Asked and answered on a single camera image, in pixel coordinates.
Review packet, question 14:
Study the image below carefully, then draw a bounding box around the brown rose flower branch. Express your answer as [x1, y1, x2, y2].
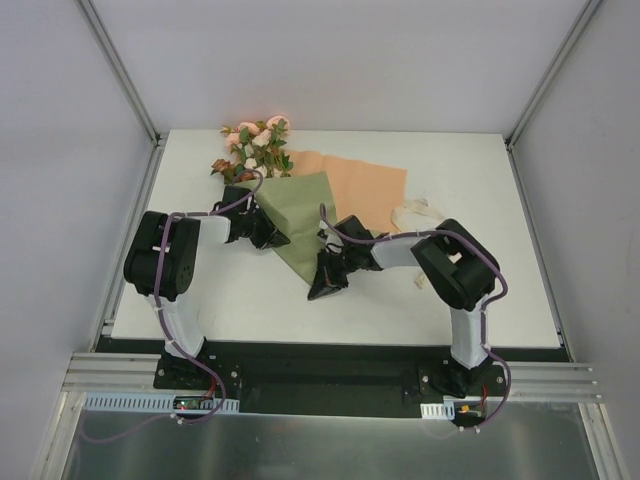
[210, 159, 255, 184]

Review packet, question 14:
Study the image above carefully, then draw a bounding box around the cream rose flower branch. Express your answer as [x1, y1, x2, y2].
[238, 130, 293, 178]

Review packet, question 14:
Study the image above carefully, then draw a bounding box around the green and orange wrapping paper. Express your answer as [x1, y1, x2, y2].
[234, 148, 409, 291]

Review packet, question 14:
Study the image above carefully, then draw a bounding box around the pink rose flower branch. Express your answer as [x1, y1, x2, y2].
[220, 115, 291, 161]

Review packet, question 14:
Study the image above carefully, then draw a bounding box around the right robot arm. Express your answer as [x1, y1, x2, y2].
[307, 215, 500, 398]

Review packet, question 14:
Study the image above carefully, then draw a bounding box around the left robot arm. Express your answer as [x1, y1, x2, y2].
[123, 186, 290, 389]

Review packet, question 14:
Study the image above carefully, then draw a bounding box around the cream ribbon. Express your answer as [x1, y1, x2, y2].
[389, 197, 446, 290]

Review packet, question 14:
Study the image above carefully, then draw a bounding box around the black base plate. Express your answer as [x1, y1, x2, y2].
[153, 341, 506, 418]

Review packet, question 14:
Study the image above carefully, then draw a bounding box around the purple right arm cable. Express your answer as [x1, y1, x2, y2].
[318, 202, 511, 434]

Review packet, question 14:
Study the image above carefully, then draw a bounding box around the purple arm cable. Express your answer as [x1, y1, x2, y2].
[79, 168, 266, 428]
[318, 202, 511, 434]

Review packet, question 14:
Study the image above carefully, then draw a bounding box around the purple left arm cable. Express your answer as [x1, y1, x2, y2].
[79, 168, 266, 428]

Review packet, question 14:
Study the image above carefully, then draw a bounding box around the right white cable duct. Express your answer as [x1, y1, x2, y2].
[420, 401, 487, 421]

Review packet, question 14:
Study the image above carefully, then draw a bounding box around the white cable duct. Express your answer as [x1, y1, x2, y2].
[420, 401, 487, 421]
[84, 392, 240, 415]

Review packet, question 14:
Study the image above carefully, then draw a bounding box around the left aluminium frame post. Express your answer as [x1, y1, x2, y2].
[75, 0, 162, 147]

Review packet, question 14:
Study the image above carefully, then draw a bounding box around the aluminium frame post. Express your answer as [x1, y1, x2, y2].
[505, 0, 605, 152]
[75, 0, 162, 147]

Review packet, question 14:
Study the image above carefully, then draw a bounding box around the aluminium front rail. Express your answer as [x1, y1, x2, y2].
[61, 352, 604, 403]

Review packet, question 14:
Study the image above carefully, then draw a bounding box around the left white cable duct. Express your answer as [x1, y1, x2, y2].
[84, 392, 240, 415]

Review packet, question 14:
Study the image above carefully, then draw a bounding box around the right aluminium frame post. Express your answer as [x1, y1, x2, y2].
[505, 0, 605, 152]

